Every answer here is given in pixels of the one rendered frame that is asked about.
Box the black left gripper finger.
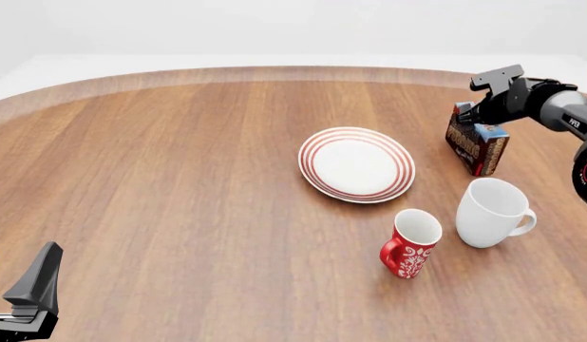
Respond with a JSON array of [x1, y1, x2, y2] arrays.
[[2, 240, 65, 316]]

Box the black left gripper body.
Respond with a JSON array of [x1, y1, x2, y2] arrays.
[[0, 302, 60, 342]]

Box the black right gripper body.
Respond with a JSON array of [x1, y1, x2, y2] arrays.
[[474, 91, 516, 125]]

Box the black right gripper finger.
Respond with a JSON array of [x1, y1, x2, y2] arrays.
[[456, 105, 481, 125]]

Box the chocolate pudding box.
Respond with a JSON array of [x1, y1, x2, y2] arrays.
[[445, 101, 511, 177]]

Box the white plate with red rings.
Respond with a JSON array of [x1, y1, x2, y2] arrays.
[[297, 125, 417, 205]]

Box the red mug with white pattern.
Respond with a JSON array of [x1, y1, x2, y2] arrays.
[[379, 208, 444, 279]]

